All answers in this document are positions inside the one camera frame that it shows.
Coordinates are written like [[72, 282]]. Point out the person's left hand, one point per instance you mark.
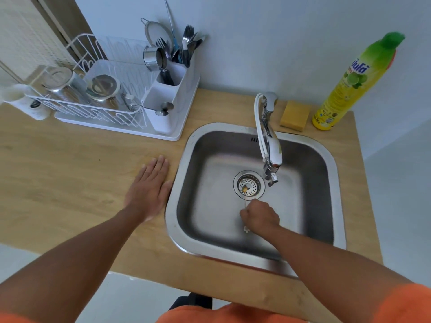
[[149, 195]]

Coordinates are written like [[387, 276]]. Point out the person's right hand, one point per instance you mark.
[[261, 216]]

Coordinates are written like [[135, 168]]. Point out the white cutlery holder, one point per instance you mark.
[[161, 126]]

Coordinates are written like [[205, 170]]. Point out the chrome faucet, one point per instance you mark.
[[274, 147]]

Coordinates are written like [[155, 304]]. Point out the person's left forearm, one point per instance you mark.
[[67, 265]]

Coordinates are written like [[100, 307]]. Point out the person's right forearm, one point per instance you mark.
[[336, 275]]

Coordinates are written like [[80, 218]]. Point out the steel sink drain strainer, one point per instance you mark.
[[254, 179]]

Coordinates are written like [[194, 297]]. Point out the stainless steel sink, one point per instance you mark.
[[309, 185]]

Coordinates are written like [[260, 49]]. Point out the steel utensil with white grip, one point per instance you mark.
[[129, 97]]

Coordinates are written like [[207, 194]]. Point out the white plastic drain tray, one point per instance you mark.
[[188, 97]]

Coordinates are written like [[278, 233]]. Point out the yellow sponge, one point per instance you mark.
[[295, 116]]

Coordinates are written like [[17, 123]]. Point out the dark trousers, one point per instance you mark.
[[192, 301]]

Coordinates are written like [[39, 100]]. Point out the dark utensil head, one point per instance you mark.
[[176, 57]]

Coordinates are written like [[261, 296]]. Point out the round steel container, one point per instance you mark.
[[57, 79]]

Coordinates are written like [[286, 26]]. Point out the yellow dish soap bottle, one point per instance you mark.
[[346, 94]]

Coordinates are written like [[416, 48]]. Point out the steel fork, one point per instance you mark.
[[161, 43], [188, 31]]

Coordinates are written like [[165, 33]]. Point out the white jar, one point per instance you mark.
[[17, 95]]

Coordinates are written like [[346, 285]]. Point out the orange shirt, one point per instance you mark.
[[404, 306]]

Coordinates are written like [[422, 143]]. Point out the brown wooden panel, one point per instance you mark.
[[67, 13]]

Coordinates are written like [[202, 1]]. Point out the white perforated board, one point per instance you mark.
[[27, 30]]

